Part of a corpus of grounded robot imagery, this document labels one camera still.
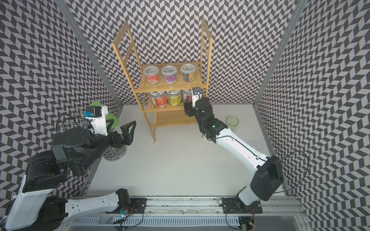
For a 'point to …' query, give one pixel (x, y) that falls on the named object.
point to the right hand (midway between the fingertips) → (194, 100)
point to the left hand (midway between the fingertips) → (124, 125)
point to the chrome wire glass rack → (75, 119)
